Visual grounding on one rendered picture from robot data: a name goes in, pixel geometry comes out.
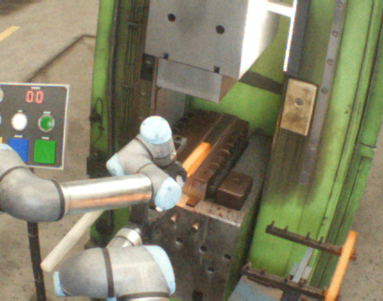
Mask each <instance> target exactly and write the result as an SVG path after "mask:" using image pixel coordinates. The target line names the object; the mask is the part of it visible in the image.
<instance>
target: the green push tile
mask: <svg viewBox="0 0 383 301"><path fill-rule="evenodd" d="M55 150H56V142H53V141H44V140H35V145H34V157H33V162H38V163H48V164H55Z"/></svg>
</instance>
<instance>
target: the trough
mask: <svg viewBox="0 0 383 301"><path fill-rule="evenodd" d="M232 118H233V117H229V116H224V117H223V118H222V119H221V120H220V122H219V123H218V124H217V126H215V128H214V129H213V130H212V131H211V133H210V134H208V135H207V138H206V139H205V140H204V141H203V142H204V143H210V148H211V147H212V145H213V143H215V141H216V139H218V137H219V136H220V135H221V133H222V132H223V131H224V129H225V127H226V126H228V125H229V122H230V121H231V120H232ZM210 148H209V149H210Z"/></svg>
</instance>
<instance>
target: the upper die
mask: <svg viewBox="0 0 383 301"><path fill-rule="evenodd" d="M168 58H169V54H167V55H166V56H165V57H164V58H159V65H158V73H157V82H156V85H159V86H161V87H163V88H166V89H172V90H175V91H178V92H183V93H186V94H188V95H190V96H196V97H198V98H201V99H205V100H211V101H212V102H215V103H218V104H219V103H220V100H222V99H223V97H224V96H225V95H226V94H227V93H228V92H229V90H231V88H232V87H233V86H234V85H235V83H236V82H237V81H238V80H239V79H240V78H241V77H240V78H239V79H235V78H232V77H230V76H227V75H224V74H219V71H220V67H217V69H216V70H215V71H213V72H212V71H207V70H204V69H201V68H198V67H196V66H191V65H188V64H182V63H178V62H176V61H170V60H169V59H168Z"/></svg>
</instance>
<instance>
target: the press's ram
mask: <svg viewBox="0 0 383 301"><path fill-rule="evenodd" d="M293 7H294V5H293V4H286V3H283V2H282V0H151V2H150V11H149V17H148V23H147V30H146V40H145V49H144V53H145V54H147V55H151V56H157V57H160V58H164V57H165V56H166V55H167V54H169V58H168V59H169V60H170V61H176V62H178V63H182V64H186V65H191V66H196V67H198V68H201V69H204V70H207V71H212V72H213V71H215V70H216V69H217V67H220V71H219V74H224V75H227V76H230V77H232V78H235V79H239V78H240V77H241V76H242V74H243V73H244V72H246V71H247V69H248V68H249V67H250V66H251V65H252V64H253V63H254V62H255V60H256V59H257V58H258V57H259V55H260V54H262V52H263V51H264V50H265V48H267V46H268V45H269V44H270V43H271V41H273V39H274V37H276V36H277V32H278V25H279V19H280V16H281V15H280V14H282V15H286V16H290V17H292V16H293V10H294V9H293Z"/></svg>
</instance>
